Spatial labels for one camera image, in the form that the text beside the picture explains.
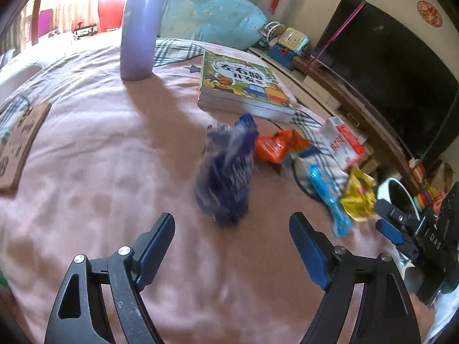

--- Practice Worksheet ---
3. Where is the red hanging cloth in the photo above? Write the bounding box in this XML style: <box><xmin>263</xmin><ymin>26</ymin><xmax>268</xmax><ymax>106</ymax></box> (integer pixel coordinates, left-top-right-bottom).
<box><xmin>98</xmin><ymin>0</ymin><xmax>125</xmax><ymax>31</ymax></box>

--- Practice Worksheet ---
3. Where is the brown wooden board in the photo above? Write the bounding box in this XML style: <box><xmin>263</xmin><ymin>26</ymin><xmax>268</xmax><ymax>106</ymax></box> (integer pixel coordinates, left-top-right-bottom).
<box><xmin>0</xmin><ymin>100</ymin><xmax>52</xmax><ymax>196</ymax></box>

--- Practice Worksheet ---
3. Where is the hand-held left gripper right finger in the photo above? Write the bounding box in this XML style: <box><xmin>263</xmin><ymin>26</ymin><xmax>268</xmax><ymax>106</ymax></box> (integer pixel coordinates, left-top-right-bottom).
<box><xmin>289</xmin><ymin>212</ymin><xmax>422</xmax><ymax>344</ymax></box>

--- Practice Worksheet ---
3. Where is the white ball cage toy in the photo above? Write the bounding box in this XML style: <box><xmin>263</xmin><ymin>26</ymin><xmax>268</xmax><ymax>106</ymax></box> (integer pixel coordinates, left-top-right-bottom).
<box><xmin>260</xmin><ymin>21</ymin><xmax>286</xmax><ymax>46</ymax></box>

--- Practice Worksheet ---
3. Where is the black flat television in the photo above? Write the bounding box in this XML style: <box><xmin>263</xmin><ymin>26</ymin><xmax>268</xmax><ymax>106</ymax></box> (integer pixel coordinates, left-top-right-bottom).
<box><xmin>314</xmin><ymin>0</ymin><xmax>459</xmax><ymax>167</ymax></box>

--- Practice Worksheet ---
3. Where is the orange snack packet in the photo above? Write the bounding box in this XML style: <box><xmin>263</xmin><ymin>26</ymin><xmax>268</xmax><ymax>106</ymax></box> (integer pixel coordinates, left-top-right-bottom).
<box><xmin>255</xmin><ymin>129</ymin><xmax>312</xmax><ymax>165</ymax></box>

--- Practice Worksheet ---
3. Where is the yellow snack packet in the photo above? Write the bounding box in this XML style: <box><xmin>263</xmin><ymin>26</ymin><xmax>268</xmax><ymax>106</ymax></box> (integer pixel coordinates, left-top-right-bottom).
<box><xmin>339</xmin><ymin>168</ymin><xmax>377</xmax><ymax>223</ymax></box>

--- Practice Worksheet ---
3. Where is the red and white carton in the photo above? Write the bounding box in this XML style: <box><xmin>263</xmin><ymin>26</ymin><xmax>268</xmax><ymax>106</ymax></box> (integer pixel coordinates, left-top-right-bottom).
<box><xmin>317</xmin><ymin>116</ymin><xmax>366</xmax><ymax>171</ymax></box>

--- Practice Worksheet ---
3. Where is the blue snack wrapper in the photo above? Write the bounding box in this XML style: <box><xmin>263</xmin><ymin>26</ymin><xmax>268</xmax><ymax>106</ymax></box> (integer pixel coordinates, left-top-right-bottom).
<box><xmin>195</xmin><ymin>113</ymin><xmax>259</xmax><ymax>227</ymax></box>

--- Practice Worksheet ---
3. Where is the rainbow stacking ring toy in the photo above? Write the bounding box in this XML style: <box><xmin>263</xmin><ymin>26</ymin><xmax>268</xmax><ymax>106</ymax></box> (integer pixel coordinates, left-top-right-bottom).
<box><xmin>412</xmin><ymin>186</ymin><xmax>437</xmax><ymax>209</ymax></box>

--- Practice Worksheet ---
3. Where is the pink bedspread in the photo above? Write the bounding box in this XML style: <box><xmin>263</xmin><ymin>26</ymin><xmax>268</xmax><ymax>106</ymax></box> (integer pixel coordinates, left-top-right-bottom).
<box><xmin>0</xmin><ymin>38</ymin><xmax>424</xmax><ymax>344</ymax></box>

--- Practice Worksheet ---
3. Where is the round red wall sticker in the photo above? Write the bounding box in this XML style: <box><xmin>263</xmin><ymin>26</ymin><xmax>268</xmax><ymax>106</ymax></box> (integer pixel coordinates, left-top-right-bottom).
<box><xmin>417</xmin><ymin>1</ymin><xmax>442</xmax><ymax>27</ymax></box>

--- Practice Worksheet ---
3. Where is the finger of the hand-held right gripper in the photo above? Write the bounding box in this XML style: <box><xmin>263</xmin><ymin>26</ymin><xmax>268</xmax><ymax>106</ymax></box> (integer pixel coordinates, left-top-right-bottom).
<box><xmin>375</xmin><ymin>200</ymin><xmax>422</xmax><ymax>228</ymax></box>
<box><xmin>376</xmin><ymin>219</ymin><xmax>419</xmax><ymax>261</ymax></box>

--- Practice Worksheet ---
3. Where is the purple thermos bottle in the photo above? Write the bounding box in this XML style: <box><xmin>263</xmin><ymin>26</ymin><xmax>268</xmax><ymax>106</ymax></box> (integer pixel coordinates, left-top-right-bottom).
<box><xmin>120</xmin><ymin>0</ymin><xmax>171</xmax><ymax>81</ymax></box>

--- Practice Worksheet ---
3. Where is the blue toy vehicle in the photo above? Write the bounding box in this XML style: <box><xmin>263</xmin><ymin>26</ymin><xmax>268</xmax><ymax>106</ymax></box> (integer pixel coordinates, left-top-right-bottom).
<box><xmin>269</xmin><ymin>45</ymin><xmax>299</xmax><ymax>71</ymax></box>

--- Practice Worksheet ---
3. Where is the pink stick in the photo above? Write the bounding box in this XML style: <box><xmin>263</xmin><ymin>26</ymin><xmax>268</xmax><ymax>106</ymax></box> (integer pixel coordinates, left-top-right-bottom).
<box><xmin>310</xmin><ymin>0</ymin><xmax>366</xmax><ymax>61</ymax></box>

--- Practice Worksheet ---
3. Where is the light blue snack packet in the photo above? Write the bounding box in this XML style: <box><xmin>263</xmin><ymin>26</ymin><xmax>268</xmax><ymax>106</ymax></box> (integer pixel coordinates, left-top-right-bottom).
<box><xmin>308</xmin><ymin>165</ymin><xmax>353</xmax><ymax>238</ymax></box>

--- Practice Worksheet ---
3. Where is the green children's book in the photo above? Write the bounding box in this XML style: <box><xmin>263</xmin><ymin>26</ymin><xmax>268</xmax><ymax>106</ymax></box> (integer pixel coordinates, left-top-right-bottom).
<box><xmin>197</xmin><ymin>51</ymin><xmax>299</xmax><ymax>123</ymax></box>

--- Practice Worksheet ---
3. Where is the light blue bean bag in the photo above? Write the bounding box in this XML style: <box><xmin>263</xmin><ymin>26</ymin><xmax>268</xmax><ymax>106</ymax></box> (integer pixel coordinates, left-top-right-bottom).
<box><xmin>160</xmin><ymin>0</ymin><xmax>268</xmax><ymax>49</ymax></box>

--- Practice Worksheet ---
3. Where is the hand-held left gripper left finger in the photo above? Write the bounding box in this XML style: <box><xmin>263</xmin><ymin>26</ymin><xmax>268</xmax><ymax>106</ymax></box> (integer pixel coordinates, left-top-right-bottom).
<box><xmin>45</xmin><ymin>212</ymin><xmax>176</xmax><ymax>344</ymax></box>

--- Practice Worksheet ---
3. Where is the white rimmed waste bin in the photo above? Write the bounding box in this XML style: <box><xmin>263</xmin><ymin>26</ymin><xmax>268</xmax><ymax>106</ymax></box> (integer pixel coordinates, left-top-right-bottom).
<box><xmin>376</xmin><ymin>177</ymin><xmax>424</xmax><ymax>223</ymax></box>

